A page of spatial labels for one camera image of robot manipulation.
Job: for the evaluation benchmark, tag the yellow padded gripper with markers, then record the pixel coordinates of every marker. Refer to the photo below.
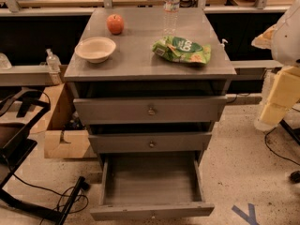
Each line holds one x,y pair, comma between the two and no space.
288,39

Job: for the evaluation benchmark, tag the grey bottom drawer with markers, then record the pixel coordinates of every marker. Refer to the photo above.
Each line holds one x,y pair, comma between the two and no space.
151,185

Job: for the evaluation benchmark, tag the grey drawer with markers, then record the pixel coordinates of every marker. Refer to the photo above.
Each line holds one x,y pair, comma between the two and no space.
151,185
149,142
146,110

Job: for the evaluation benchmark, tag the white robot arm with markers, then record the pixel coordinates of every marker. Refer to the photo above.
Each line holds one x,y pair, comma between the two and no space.
283,38

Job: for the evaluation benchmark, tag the grey top drawer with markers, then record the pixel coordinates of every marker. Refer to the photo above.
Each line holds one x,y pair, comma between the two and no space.
146,110

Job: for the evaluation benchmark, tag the grey middle drawer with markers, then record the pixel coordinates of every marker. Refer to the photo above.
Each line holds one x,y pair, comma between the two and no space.
149,142

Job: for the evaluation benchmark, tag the grey wooden drawer cabinet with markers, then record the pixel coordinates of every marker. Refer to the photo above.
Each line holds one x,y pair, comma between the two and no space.
134,71

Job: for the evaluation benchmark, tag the black stand base right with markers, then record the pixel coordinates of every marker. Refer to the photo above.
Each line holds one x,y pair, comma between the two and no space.
294,132

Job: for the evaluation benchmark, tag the small white pump bottle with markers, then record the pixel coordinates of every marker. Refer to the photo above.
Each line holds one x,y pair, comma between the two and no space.
224,43

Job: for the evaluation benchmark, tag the green chip bag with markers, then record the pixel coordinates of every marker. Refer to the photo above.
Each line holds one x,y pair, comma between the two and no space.
182,50

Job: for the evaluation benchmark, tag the blue tape floor mark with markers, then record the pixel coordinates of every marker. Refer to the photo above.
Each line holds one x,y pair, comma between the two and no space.
249,217

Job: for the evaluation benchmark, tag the clear plastic water bottle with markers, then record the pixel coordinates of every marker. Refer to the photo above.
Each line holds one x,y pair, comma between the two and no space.
171,9

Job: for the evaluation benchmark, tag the red apple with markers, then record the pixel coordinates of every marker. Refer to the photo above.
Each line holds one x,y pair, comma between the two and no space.
115,24

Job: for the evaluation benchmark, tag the beige paper bowl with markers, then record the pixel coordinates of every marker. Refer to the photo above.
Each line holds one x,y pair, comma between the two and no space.
95,49

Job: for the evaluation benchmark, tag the cardboard box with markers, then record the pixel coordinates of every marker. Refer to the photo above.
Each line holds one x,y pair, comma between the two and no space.
61,141

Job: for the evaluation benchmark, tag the hand sanitizer pump bottle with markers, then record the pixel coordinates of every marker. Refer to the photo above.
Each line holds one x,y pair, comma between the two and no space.
53,63

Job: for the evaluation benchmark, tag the black metal stand left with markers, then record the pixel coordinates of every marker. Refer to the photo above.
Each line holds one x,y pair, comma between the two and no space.
15,146

